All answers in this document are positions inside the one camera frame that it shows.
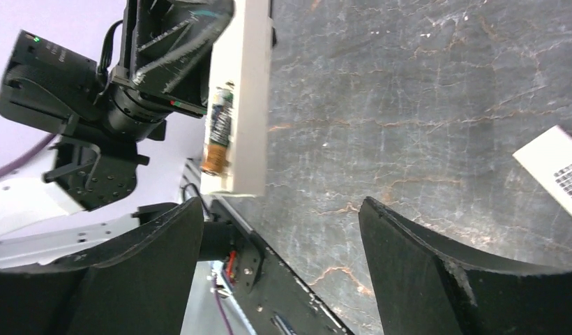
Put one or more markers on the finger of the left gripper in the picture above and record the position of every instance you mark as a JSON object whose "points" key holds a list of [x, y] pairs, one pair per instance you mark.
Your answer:
{"points": [[166, 48]]}

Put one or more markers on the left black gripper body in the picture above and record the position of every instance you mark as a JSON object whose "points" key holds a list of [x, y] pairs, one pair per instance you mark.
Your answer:
{"points": [[136, 115]]}

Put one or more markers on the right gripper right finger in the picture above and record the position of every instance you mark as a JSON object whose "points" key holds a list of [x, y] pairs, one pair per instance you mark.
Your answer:
{"points": [[427, 283]]}

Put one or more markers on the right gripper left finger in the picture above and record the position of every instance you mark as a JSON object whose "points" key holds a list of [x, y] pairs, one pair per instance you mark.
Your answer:
{"points": [[87, 292]]}

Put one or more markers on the white and black stick remote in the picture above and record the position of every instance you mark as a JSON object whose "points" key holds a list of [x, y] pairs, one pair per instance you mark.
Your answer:
{"points": [[242, 54]]}

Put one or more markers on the white stick remote cover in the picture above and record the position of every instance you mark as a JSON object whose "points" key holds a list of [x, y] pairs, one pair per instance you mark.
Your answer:
{"points": [[548, 158]]}

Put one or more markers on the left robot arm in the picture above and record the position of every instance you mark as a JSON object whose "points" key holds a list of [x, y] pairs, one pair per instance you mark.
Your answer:
{"points": [[53, 89]]}

